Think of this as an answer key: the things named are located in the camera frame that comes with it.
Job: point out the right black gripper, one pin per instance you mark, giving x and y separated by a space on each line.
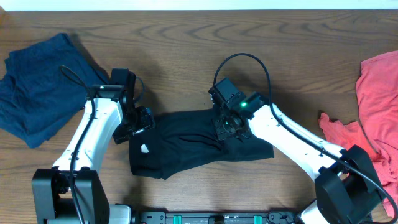
221 133

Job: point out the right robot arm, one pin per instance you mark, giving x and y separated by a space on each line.
347 187

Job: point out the black t-shirt with logo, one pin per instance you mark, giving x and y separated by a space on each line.
187 139

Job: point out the red t-shirt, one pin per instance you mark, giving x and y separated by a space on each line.
376 129

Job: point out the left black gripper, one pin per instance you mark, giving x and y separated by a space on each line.
128 134

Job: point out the folded navy blue garment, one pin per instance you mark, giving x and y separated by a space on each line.
37 100

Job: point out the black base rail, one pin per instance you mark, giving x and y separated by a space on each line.
149 215

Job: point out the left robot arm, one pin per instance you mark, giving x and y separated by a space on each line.
71 191

